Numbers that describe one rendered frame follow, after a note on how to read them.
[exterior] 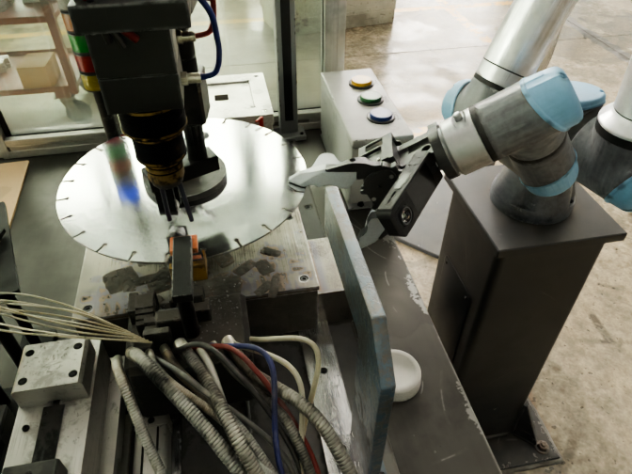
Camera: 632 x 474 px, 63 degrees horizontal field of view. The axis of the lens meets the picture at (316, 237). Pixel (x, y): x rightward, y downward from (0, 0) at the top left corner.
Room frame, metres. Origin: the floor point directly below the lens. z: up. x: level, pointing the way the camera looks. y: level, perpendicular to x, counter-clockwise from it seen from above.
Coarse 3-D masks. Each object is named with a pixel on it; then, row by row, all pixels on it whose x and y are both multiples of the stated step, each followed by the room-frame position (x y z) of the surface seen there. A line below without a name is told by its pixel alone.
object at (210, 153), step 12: (192, 132) 0.50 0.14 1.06; (192, 144) 0.50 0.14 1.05; (204, 144) 0.51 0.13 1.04; (192, 156) 0.50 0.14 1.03; (204, 156) 0.51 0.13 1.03; (216, 156) 0.51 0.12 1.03; (144, 168) 0.49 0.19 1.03; (192, 168) 0.50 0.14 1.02; (204, 168) 0.50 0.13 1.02; (216, 168) 0.51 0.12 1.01; (144, 180) 0.48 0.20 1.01; (156, 192) 0.48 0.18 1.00; (168, 192) 0.48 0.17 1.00; (168, 204) 0.48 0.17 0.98; (180, 204) 0.50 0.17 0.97
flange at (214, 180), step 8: (224, 168) 0.59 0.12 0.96; (200, 176) 0.57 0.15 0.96; (208, 176) 0.57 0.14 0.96; (216, 176) 0.57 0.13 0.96; (224, 176) 0.57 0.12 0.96; (144, 184) 0.55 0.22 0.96; (184, 184) 0.55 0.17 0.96; (192, 184) 0.55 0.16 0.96; (200, 184) 0.55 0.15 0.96; (208, 184) 0.55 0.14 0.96; (216, 184) 0.55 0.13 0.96; (192, 192) 0.53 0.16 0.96; (200, 192) 0.53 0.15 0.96; (208, 192) 0.54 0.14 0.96; (192, 200) 0.53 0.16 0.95
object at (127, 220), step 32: (224, 128) 0.71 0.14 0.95; (256, 128) 0.71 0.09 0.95; (96, 160) 0.62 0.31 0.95; (128, 160) 0.62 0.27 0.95; (224, 160) 0.62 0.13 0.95; (256, 160) 0.62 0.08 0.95; (288, 160) 0.62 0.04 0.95; (64, 192) 0.55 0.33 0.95; (96, 192) 0.55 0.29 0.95; (128, 192) 0.55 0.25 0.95; (224, 192) 0.55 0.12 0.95; (256, 192) 0.55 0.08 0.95; (288, 192) 0.55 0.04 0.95; (64, 224) 0.48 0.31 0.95; (96, 224) 0.48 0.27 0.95; (128, 224) 0.48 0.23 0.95; (160, 224) 0.48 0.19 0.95; (192, 224) 0.48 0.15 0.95; (224, 224) 0.48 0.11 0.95; (256, 224) 0.48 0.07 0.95; (128, 256) 0.42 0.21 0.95; (160, 256) 0.42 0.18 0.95
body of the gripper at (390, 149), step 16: (432, 128) 0.58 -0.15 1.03; (368, 144) 0.63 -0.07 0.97; (384, 144) 0.60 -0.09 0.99; (400, 144) 0.62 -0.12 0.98; (416, 144) 0.59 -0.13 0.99; (432, 144) 0.55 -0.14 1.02; (384, 160) 0.57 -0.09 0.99; (400, 160) 0.58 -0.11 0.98; (448, 160) 0.53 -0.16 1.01; (368, 176) 0.55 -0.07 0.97; (384, 176) 0.54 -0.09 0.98; (448, 176) 0.54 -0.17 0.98; (368, 192) 0.55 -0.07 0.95; (384, 192) 0.54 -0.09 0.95
